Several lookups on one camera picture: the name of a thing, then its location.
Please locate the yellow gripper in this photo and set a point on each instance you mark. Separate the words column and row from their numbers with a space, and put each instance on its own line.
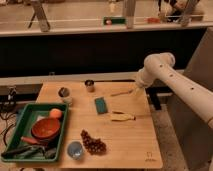
column 137, row 92

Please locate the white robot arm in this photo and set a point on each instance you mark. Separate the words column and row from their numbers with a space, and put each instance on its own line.
column 160, row 66

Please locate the small metal cup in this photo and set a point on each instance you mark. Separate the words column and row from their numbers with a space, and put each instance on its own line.
column 89, row 84

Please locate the blue cup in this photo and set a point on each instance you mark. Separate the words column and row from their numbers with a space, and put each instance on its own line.
column 75, row 150

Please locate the yellow banana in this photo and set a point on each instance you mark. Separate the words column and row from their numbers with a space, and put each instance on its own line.
column 120, row 116

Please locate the green sponge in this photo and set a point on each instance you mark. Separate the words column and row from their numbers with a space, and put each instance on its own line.
column 100, row 105

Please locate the bunch of red grapes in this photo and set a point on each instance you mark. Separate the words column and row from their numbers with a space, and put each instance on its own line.
column 92, row 145

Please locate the green box with red button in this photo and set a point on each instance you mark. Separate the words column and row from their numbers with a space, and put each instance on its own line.
column 113, row 20

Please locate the orange fruit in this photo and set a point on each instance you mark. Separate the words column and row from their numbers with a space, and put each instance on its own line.
column 55, row 113

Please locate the red bowl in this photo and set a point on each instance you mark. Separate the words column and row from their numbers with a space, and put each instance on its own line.
column 45, row 128

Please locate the green plastic tray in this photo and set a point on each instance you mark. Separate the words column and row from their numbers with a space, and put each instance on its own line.
column 32, row 113

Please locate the dark utensils in tray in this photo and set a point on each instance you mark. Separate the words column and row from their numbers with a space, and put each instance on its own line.
column 47, row 152

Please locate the orange carrot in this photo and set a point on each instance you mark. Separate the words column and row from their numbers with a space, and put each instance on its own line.
column 30, row 140

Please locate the grey metal post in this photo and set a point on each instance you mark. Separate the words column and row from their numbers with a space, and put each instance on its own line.
column 41, row 16

